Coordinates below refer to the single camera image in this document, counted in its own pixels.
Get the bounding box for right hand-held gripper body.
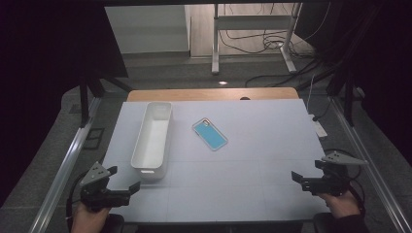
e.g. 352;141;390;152
300;150;369;197

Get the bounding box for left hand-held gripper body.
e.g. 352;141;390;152
80;161;131;213

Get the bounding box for white rectangular plastic bin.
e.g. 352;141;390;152
130;101;174;181

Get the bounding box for clear-rimmed blue phone case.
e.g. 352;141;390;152
191;116;229;152

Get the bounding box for person's right hand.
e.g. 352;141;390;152
319;191;361;219

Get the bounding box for person's left hand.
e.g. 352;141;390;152
70;204;111;233

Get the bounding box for white power strip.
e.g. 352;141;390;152
308;114;328;139

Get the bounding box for white board table cover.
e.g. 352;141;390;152
102;98;330;224

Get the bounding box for black metal stand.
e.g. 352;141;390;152
78;76;134;128
326;69;358;127

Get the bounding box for black curtain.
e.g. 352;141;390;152
294;0;412;167
0;0;129;208

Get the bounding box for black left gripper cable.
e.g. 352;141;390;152
65;171;86;225

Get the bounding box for black floor frame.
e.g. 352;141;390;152
83;127;106;150

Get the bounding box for aluminium rail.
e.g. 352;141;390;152
329;96;412;233
28;96;102;233

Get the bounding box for thin white cable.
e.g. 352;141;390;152
306;74;316;116

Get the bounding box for tangle of black floor cables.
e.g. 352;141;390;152
218;3;326;88

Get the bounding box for white wall panel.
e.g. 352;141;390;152
104;4;190;54

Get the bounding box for white metal desk frame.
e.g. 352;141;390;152
211;3;304;76

